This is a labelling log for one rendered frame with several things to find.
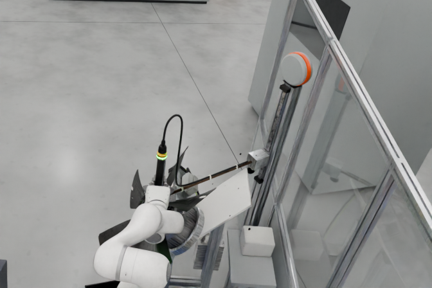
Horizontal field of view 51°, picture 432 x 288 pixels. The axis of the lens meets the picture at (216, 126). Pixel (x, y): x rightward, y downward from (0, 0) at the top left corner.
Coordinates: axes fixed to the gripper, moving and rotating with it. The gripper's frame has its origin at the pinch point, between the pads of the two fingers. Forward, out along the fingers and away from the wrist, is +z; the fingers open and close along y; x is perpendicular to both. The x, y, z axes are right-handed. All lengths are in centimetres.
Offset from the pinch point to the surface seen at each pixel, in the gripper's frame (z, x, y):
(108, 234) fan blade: 6, -46, -22
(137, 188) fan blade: 29.7, -36.4, -10.7
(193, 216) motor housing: 8.7, -30.9, 19.0
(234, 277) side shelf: -4, -61, 45
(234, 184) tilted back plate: 19.8, -16.9, 38.0
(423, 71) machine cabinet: 168, -14, 202
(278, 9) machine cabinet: 285, -27, 101
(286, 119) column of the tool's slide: 38, 14, 60
